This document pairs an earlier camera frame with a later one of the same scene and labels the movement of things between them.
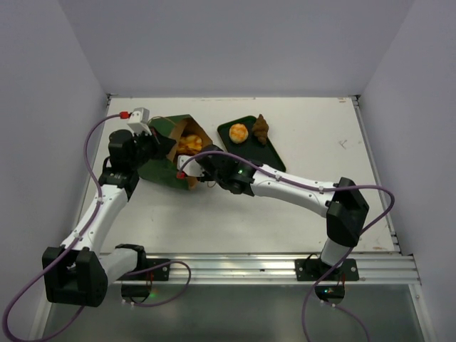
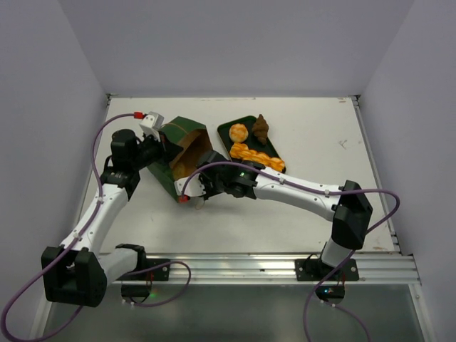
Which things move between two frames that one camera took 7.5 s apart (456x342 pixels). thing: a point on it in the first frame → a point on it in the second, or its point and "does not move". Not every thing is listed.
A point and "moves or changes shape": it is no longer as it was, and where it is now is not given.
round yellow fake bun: x=238 y=133 does not move
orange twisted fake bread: x=189 y=144 → x=241 y=151
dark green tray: x=251 y=148 does not move
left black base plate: x=161 y=273 does not move
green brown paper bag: x=189 y=137 moves or changes shape
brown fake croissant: x=260 y=129 does not move
